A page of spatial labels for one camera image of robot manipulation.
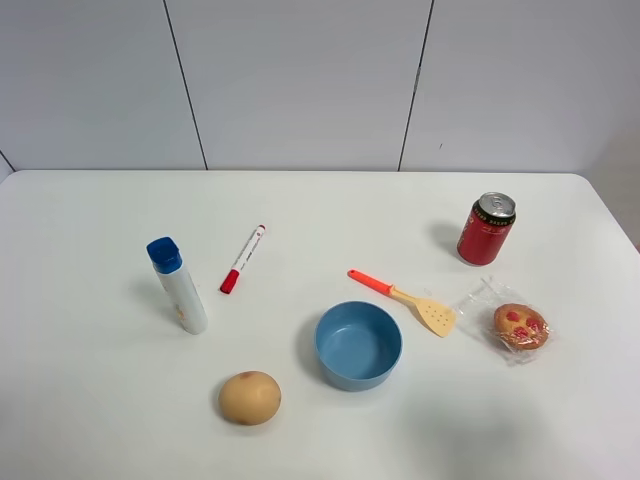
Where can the jam cookie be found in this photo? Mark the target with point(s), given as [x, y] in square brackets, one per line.
[500, 318]

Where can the red whiteboard marker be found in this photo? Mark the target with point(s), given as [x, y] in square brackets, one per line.
[242, 259]

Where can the blue plastic bowl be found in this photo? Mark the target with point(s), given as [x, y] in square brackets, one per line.
[357, 345]

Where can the white bottle blue cap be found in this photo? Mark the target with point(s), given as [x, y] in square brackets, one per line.
[176, 280]

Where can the red soda can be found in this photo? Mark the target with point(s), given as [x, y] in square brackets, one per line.
[489, 222]

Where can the brown potato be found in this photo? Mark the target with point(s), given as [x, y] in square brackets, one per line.
[249, 398]

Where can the orange handled yellow spatula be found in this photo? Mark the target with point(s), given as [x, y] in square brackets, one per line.
[436, 317]

